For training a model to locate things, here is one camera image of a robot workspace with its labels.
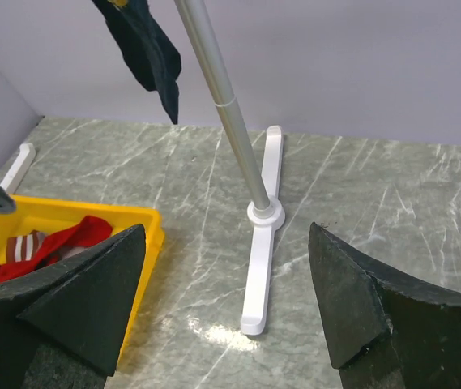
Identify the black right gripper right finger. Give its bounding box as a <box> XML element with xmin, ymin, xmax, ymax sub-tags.
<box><xmin>308</xmin><ymin>224</ymin><xmax>461</xmax><ymax>388</ymax></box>

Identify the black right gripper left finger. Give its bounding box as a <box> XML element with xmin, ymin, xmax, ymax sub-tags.
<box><xmin>0</xmin><ymin>224</ymin><xmax>146</xmax><ymax>388</ymax></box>

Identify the red sock with stripes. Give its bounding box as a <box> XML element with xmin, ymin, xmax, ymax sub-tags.
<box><xmin>0</xmin><ymin>216</ymin><xmax>113</xmax><ymax>284</ymax></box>

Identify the brown striped grey sock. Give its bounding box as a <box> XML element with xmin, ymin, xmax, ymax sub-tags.
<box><xmin>6</xmin><ymin>230</ymin><xmax>46</xmax><ymax>263</ymax></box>

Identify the yellow plastic bin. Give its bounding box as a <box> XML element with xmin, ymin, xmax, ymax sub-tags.
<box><xmin>0</xmin><ymin>194</ymin><xmax>164</xmax><ymax>367</ymax></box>

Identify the white and silver drying rack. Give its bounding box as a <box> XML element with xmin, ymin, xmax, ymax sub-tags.
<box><xmin>0</xmin><ymin>0</ymin><xmax>286</xmax><ymax>336</ymax></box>

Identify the dark navy hanging sock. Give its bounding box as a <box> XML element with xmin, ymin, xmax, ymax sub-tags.
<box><xmin>93</xmin><ymin>0</ymin><xmax>181</xmax><ymax>124</ymax></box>

